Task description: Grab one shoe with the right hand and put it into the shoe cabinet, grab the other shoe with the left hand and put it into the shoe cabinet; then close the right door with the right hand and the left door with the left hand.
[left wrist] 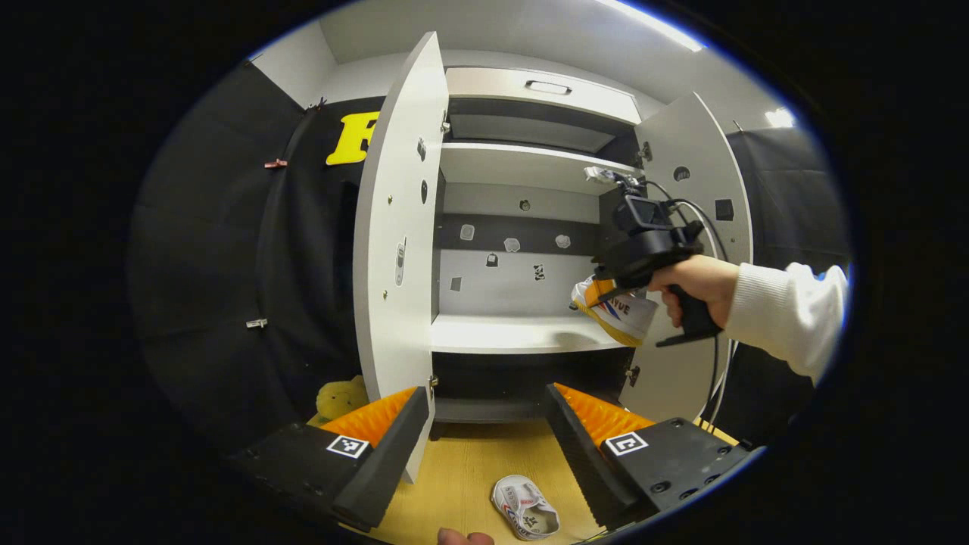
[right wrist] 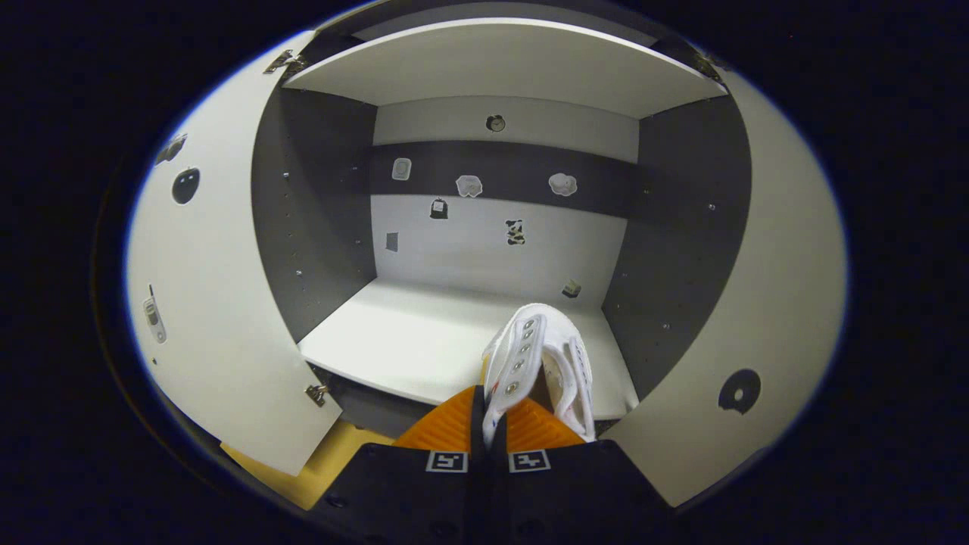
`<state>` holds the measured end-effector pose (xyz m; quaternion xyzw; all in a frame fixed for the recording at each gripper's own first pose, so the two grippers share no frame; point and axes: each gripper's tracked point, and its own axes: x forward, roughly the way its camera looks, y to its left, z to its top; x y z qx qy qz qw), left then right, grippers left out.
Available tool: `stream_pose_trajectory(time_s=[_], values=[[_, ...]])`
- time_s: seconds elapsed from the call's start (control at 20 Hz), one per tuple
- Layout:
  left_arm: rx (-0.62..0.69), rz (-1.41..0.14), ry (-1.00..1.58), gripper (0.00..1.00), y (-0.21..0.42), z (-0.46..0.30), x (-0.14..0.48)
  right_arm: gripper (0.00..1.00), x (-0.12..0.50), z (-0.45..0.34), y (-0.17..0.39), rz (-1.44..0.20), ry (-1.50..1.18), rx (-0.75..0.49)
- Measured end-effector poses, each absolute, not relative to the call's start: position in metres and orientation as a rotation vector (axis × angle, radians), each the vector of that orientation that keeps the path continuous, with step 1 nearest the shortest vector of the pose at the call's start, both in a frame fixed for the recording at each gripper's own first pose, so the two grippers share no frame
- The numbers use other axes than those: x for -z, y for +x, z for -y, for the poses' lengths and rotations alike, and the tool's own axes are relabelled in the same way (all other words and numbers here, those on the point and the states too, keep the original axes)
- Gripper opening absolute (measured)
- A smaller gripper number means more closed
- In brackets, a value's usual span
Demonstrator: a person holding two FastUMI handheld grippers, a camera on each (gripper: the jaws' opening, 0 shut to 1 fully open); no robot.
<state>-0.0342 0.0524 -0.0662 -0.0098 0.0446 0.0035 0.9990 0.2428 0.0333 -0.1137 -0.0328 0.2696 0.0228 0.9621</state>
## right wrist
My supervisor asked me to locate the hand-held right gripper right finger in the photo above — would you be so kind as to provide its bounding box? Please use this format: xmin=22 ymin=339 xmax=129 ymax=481
xmin=487 ymin=397 xmax=676 ymax=545

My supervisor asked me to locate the white shoe cabinet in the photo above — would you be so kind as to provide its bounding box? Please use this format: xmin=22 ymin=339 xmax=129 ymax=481
xmin=250 ymin=0 xmax=754 ymax=444

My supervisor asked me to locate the white canvas shoe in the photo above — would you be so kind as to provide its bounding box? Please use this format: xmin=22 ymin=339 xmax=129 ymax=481
xmin=481 ymin=303 xmax=599 ymax=449

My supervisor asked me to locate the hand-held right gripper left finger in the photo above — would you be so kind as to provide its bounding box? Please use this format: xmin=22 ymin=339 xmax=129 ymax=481
xmin=307 ymin=385 xmax=487 ymax=545

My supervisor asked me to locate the white shoe cabinet door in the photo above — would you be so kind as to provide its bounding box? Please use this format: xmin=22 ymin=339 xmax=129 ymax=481
xmin=125 ymin=30 xmax=343 ymax=478
xmin=602 ymin=68 xmax=849 ymax=509

